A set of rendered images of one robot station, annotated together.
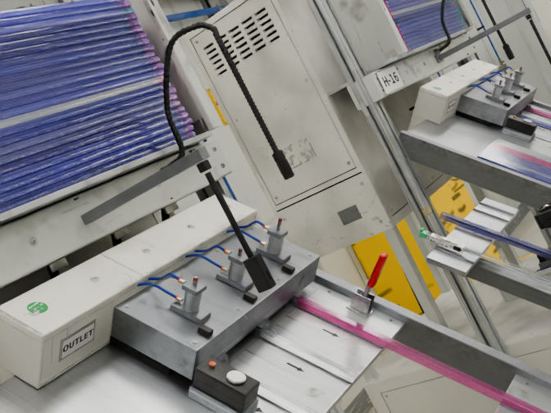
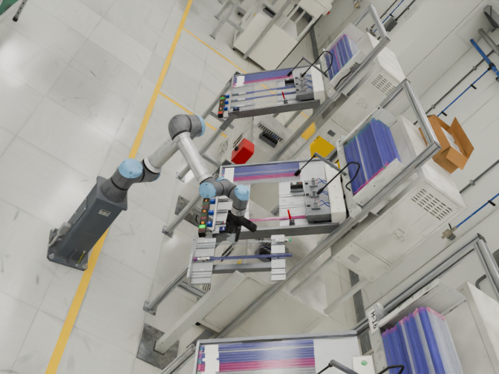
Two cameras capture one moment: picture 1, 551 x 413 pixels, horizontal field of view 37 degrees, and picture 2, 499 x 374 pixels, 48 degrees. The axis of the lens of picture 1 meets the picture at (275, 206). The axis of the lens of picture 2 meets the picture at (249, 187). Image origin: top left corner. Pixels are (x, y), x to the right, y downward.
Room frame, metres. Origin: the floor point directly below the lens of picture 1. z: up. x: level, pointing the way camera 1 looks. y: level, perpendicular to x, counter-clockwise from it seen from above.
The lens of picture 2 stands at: (2.52, -2.58, 2.52)
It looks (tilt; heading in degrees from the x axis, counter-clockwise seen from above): 28 degrees down; 123
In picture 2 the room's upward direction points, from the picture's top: 43 degrees clockwise
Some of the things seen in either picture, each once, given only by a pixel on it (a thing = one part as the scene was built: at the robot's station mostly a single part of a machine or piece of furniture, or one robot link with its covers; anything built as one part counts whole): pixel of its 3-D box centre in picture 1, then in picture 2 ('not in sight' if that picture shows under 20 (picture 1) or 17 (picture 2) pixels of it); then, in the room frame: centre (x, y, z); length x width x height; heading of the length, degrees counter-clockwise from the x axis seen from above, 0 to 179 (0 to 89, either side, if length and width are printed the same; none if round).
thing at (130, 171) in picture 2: not in sight; (128, 172); (0.71, -0.74, 0.72); 0.13 x 0.12 x 0.14; 102
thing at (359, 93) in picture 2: not in sight; (310, 117); (0.03, 1.25, 0.95); 1.35 x 0.82 x 1.90; 55
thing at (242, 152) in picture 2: not in sight; (217, 179); (0.34, 0.43, 0.39); 0.24 x 0.24 x 0.78; 55
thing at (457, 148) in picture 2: not in sight; (443, 142); (1.26, 0.56, 1.82); 0.68 x 0.30 x 0.20; 145
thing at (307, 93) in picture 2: not in sight; (269, 129); (-0.08, 1.07, 0.66); 1.01 x 0.73 x 1.31; 55
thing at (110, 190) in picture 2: not in sight; (116, 186); (0.71, -0.75, 0.60); 0.15 x 0.15 x 0.10
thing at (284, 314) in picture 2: not in sight; (258, 281); (1.20, 0.39, 0.31); 0.70 x 0.65 x 0.62; 145
